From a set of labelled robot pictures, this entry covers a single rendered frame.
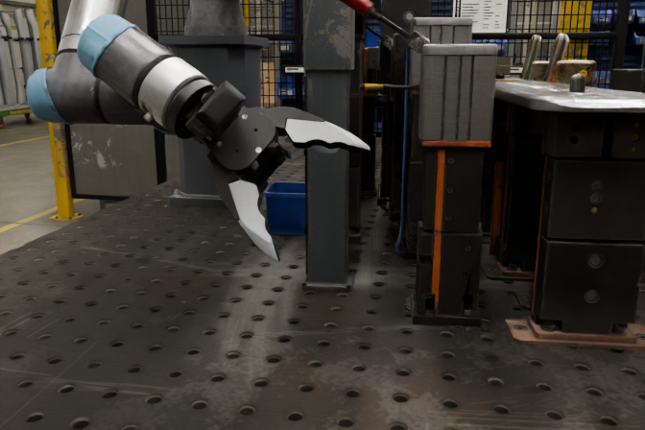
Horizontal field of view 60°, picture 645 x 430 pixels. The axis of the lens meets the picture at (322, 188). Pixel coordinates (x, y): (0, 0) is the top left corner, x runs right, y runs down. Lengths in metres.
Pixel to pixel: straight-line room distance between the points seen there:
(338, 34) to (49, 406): 0.56
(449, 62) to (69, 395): 0.56
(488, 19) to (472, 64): 1.66
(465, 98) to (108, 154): 3.40
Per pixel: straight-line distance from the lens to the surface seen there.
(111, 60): 0.68
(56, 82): 0.83
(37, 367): 0.74
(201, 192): 1.39
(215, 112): 0.52
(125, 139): 3.87
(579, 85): 0.82
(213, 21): 1.36
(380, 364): 0.68
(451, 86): 0.70
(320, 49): 0.80
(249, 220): 0.56
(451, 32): 0.96
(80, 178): 4.11
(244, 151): 0.59
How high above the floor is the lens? 1.04
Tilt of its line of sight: 13 degrees down
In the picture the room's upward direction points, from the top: straight up
